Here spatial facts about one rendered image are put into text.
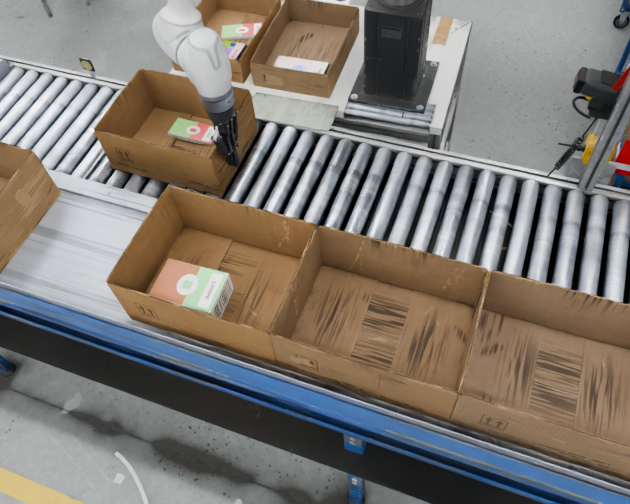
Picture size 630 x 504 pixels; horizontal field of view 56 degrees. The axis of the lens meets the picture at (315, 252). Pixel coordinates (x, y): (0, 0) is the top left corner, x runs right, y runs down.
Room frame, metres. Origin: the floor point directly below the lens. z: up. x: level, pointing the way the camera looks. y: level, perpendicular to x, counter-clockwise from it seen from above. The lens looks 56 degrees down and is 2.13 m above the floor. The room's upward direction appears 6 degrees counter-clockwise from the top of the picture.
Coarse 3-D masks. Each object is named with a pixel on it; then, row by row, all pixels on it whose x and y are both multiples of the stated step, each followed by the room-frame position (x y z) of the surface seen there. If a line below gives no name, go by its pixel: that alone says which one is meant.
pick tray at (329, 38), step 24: (288, 0) 2.00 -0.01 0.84; (312, 0) 1.97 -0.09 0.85; (288, 24) 1.98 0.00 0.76; (312, 24) 1.96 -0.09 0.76; (336, 24) 1.93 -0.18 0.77; (264, 48) 1.78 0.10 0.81; (288, 48) 1.83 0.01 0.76; (312, 48) 1.81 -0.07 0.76; (336, 48) 1.80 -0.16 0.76; (264, 72) 1.64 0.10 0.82; (288, 72) 1.60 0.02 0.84; (312, 72) 1.57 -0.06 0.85; (336, 72) 1.63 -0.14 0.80
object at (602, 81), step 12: (588, 72) 1.16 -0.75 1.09; (600, 72) 1.15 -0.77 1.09; (612, 72) 1.15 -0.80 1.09; (576, 84) 1.14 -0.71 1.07; (588, 84) 1.12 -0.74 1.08; (600, 84) 1.11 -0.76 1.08; (612, 84) 1.11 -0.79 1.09; (588, 96) 1.12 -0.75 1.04; (600, 96) 1.10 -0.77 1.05; (612, 96) 1.09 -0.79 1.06; (588, 108) 1.12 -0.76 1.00; (600, 108) 1.11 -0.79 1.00
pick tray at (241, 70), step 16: (208, 0) 2.08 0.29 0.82; (224, 0) 2.12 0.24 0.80; (240, 0) 2.09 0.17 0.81; (256, 0) 2.06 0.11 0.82; (272, 0) 2.03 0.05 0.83; (208, 16) 2.06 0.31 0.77; (224, 16) 2.07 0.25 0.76; (240, 16) 2.06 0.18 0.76; (256, 16) 2.05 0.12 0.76; (272, 16) 1.94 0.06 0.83; (256, 48) 1.79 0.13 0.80; (176, 64) 1.79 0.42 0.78; (240, 64) 1.68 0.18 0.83; (240, 80) 1.68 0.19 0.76
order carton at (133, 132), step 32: (128, 96) 1.51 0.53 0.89; (160, 96) 1.58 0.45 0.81; (192, 96) 1.53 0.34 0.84; (96, 128) 1.35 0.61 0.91; (128, 128) 1.46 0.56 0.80; (160, 128) 1.49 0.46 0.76; (256, 128) 1.43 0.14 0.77; (128, 160) 1.31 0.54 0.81; (160, 160) 1.25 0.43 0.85; (192, 160) 1.20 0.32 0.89; (224, 160) 1.23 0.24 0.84
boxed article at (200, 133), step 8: (176, 120) 1.50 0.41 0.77; (184, 120) 1.50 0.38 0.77; (176, 128) 1.47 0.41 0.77; (184, 128) 1.46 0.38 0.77; (192, 128) 1.46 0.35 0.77; (200, 128) 1.45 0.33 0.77; (208, 128) 1.45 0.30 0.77; (176, 136) 1.44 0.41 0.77; (184, 136) 1.43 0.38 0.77; (192, 136) 1.42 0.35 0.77; (200, 136) 1.42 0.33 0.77; (208, 136) 1.41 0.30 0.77; (208, 144) 1.38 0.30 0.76
